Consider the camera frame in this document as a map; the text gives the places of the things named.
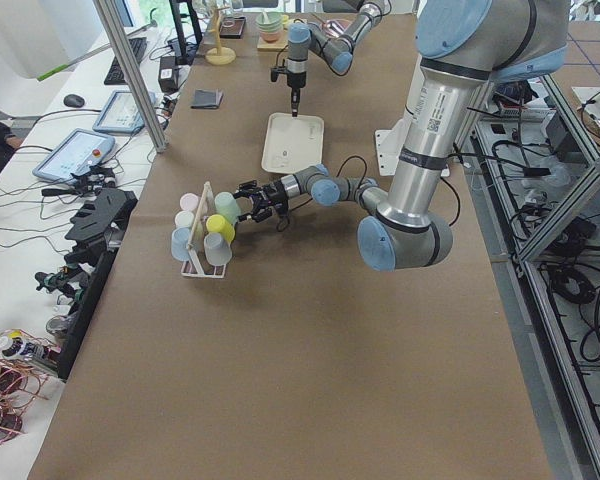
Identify cream rabbit tray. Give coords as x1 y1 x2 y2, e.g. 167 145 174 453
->
261 112 324 174

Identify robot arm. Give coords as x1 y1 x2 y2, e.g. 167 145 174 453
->
271 1 392 117
236 0 570 271

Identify teach pendant tablet near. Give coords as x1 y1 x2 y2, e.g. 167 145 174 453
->
32 129 115 183

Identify aluminium frame post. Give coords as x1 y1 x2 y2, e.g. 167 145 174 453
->
93 0 167 153

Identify yellow cup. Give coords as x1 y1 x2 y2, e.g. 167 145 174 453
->
206 214 236 244

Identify green cup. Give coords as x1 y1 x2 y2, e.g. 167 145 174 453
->
214 191 241 225

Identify wooden mug tree stand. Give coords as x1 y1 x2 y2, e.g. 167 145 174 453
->
205 1 236 66

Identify black keyboard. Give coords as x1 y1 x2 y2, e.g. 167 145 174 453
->
103 36 149 85

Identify teach pendant tablet far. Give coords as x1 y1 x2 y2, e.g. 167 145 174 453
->
92 90 144 135

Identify pink cup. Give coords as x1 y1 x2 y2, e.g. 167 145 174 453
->
179 192 200 213

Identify grey cup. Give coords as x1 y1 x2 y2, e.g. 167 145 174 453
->
203 232 232 267

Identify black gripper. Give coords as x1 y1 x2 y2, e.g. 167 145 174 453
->
287 72 306 106
233 180 286 223

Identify cream cup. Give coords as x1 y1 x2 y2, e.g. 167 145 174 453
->
174 210 195 230

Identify blue cup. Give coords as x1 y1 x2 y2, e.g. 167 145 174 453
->
171 227 190 262

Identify stacked green bowls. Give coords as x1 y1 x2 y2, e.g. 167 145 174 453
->
256 12 284 43

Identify wooden board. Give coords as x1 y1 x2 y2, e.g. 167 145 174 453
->
257 32 287 52

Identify white wire cup rack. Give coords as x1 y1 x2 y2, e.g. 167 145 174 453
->
180 181 227 279

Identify black tool holder stand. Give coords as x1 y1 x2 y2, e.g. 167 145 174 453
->
35 188 138 381

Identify teach pendant tablet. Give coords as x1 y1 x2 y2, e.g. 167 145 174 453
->
92 90 144 135
32 129 115 183

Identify folded grey cloth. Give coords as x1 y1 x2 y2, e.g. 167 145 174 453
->
190 89 224 109

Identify black tray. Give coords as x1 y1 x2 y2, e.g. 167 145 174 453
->
219 17 246 39

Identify black computer mouse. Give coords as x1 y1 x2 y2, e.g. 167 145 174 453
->
63 94 85 108

